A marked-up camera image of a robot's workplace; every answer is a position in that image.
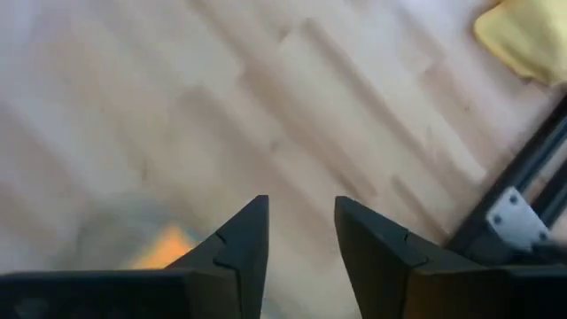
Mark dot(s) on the black aluminium table frame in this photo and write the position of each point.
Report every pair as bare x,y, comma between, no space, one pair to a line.
478,239

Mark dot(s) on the grey metal bracket plate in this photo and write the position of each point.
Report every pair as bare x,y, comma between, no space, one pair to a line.
516,219

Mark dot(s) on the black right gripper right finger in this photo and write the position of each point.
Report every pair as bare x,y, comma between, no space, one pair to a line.
376,248

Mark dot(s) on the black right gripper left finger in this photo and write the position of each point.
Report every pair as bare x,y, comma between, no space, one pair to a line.
243,248

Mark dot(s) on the yellow microfiber towel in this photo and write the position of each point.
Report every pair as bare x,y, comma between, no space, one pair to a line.
527,40

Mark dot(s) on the orange microfiber towel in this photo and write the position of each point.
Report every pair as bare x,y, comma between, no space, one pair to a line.
166,250

